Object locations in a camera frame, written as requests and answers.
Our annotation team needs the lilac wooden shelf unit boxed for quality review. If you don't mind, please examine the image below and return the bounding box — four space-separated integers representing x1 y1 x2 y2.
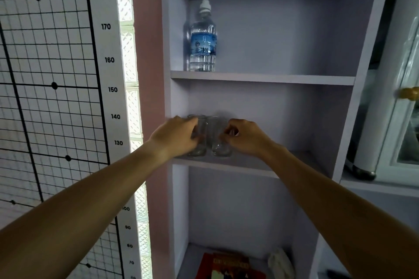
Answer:
160 0 395 279

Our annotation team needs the white crumpled cloth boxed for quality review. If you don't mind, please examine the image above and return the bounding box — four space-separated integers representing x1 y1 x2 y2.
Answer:
268 247 295 279

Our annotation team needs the person's right forearm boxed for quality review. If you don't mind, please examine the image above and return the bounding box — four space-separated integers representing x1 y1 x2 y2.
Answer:
259 143 419 279

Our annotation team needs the clear drinking glass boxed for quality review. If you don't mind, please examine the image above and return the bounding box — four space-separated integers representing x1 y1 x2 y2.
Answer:
207 116 234 158
187 114 208 158

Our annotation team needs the person's right hand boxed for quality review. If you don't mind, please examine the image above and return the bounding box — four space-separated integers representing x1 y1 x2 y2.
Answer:
220 119 275 158

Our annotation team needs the person's left hand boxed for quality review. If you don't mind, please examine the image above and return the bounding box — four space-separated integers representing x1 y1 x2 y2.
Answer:
148 116 201 160

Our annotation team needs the white height chart grid board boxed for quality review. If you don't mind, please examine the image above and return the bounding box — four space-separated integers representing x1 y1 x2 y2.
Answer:
0 0 138 279

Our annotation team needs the clear plastic water bottle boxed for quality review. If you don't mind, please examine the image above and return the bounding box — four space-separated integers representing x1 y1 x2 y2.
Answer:
189 0 217 72

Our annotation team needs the white cabinet with gold knob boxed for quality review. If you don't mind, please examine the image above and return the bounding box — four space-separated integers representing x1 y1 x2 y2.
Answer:
344 0 419 188

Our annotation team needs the person's left forearm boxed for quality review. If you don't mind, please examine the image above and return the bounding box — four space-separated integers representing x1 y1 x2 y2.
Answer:
0 141 171 279

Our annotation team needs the red book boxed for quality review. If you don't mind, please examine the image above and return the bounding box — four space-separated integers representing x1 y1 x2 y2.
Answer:
195 252 262 279

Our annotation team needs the glass block window strip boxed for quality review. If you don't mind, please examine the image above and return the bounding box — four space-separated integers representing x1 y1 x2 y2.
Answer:
114 0 154 279

